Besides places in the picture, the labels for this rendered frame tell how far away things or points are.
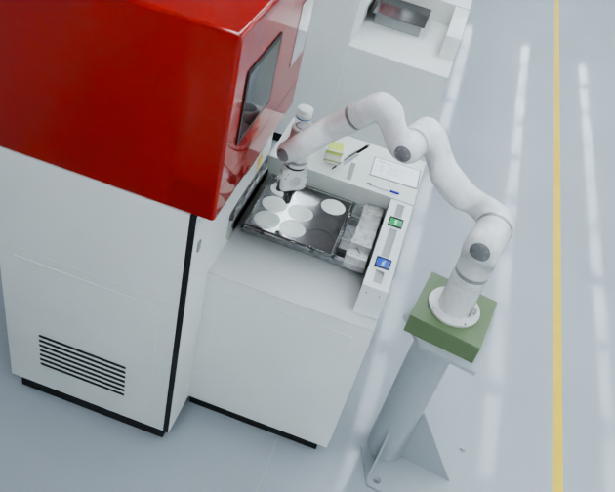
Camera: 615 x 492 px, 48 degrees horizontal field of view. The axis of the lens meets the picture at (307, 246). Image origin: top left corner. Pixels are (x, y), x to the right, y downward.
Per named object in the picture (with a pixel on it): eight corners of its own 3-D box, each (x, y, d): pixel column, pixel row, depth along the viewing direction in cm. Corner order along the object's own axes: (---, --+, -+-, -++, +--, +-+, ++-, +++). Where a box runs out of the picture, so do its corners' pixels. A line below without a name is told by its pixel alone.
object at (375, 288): (351, 311, 249) (362, 284, 240) (382, 225, 291) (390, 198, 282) (377, 320, 248) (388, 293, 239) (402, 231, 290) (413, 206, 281)
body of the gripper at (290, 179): (287, 169, 246) (281, 194, 254) (312, 167, 251) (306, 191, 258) (278, 157, 251) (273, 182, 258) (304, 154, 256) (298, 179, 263)
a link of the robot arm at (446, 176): (483, 263, 226) (499, 237, 237) (512, 248, 217) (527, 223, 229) (388, 143, 221) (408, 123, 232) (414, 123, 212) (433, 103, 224)
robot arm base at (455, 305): (485, 304, 253) (505, 268, 241) (470, 337, 240) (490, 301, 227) (437, 280, 257) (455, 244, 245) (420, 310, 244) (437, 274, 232)
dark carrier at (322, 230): (244, 224, 261) (244, 223, 260) (272, 177, 287) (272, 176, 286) (330, 255, 258) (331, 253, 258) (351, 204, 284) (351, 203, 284)
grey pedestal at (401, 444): (471, 448, 316) (549, 329, 263) (445, 529, 284) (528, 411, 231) (370, 396, 326) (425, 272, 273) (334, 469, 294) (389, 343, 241)
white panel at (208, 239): (178, 306, 233) (189, 215, 208) (258, 181, 295) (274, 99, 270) (186, 308, 233) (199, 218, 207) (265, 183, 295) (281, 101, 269)
